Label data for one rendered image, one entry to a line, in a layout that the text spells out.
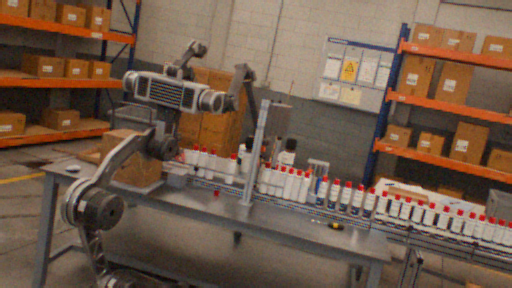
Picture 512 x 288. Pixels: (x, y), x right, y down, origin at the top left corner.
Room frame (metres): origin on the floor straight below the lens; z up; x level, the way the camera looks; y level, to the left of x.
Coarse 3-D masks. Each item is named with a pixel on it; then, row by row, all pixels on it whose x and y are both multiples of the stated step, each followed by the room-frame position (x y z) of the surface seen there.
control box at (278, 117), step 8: (272, 104) 2.71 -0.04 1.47; (272, 112) 2.69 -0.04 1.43; (280, 112) 2.74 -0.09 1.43; (288, 112) 2.79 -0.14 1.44; (272, 120) 2.70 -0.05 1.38; (280, 120) 2.75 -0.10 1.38; (288, 120) 2.80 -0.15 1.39; (264, 128) 2.71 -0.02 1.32; (272, 128) 2.71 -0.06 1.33; (280, 128) 2.76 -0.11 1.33; (280, 136) 2.77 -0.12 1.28
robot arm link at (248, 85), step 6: (252, 72) 2.90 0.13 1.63; (252, 78) 2.91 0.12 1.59; (246, 84) 2.91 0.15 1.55; (252, 84) 2.92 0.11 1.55; (246, 90) 2.92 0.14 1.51; (252, 90) 2.92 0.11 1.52; (252, 96) 2.91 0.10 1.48; (252, 102) 2.91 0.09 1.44; (252, 108) 2.92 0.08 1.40; (258, 108) 2.94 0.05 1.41; (252, 114) 2.93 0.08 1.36; (258, 114) 2.92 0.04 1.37; (252, 120) 2.93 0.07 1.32
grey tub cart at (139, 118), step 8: (128, 104) 4.91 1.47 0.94; (136, 104) 4.91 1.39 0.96; (112, 112) 4.94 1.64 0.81; (120, 112) 5.35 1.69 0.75; (128, 112) 5.62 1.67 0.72; (136, 112) 5.75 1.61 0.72; (144, 112) 5.75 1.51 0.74; (152, 112) 4.92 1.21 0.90; (112, 120) 4.96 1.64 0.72; (120, 120) 5.00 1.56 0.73; (128, 120) 5.00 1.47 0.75; (136, 120) 4.96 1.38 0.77; (144, 120) 4.96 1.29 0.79; (152, 120) 5.74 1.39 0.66; (112, 128) 4.98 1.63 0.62; (120, 128) 5.01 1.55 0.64; (128, 128) 5.00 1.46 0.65; (136, 128) 5.00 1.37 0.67; (144, 128) 4.99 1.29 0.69
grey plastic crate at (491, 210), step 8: (496, 192) 3.84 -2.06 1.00; (504, 192) 3.82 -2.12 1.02; (488, 200) 3.79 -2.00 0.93; (496, 200) 3.51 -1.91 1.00; (504, 200) 3.81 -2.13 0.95; (488, 208) 3.71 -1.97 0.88; (496, 208) 3.48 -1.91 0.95; (504, 208) 3.46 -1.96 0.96; (488, 216) 3.63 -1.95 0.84; (496, 216) 3.47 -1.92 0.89; (504, 216) 3.46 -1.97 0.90; (496, 224) 3.47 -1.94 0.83
